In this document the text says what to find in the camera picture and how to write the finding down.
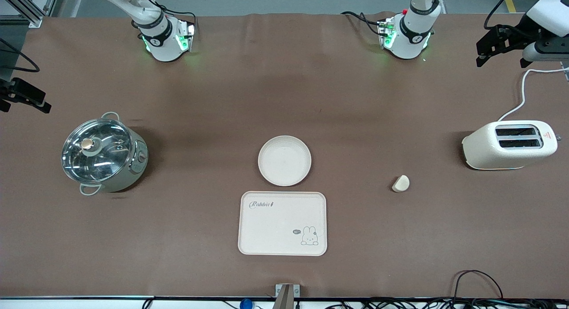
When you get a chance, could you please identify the round cream plate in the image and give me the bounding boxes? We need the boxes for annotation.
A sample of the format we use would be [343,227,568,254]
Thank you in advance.
[258,135,312,187]

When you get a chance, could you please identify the cream rabbit print tray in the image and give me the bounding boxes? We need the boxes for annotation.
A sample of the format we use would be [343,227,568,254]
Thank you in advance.
[238,191,328,257]

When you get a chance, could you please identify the glass pot lid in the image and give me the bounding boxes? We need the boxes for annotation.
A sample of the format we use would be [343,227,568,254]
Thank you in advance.
[61,118,134,183]

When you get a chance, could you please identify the white two-slot toaster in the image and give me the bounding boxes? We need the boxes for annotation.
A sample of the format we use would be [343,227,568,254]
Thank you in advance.
[461,120,563,171]

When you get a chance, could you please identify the steel electric cooking pot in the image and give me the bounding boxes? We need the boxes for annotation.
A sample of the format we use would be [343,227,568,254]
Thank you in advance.
[61,112,149,197]

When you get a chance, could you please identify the brown table cover mat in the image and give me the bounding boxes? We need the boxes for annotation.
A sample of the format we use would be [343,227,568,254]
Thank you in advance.
[0,11,569,300]

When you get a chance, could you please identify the black hanging cable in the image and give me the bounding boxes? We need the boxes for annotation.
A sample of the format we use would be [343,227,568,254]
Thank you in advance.
[0,37,41,74]

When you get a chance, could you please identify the white toaster power cable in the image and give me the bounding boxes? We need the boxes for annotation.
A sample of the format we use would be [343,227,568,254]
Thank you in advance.
[497,65,569,122]

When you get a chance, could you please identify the aluminium frame profile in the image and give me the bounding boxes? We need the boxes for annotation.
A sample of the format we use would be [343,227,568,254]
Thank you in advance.
[0,0,61,28]

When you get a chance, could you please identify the black arm base cable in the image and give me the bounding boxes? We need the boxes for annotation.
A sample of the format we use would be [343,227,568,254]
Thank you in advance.
[341,11,384,36]
[138,0,197,26]

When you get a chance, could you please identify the black looped cable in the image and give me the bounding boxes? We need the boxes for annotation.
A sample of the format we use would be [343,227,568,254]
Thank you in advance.
[453,270,505,301]

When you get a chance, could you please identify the grey metal bracket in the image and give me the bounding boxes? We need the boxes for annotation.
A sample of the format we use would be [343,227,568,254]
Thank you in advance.
[275,284,301,309]

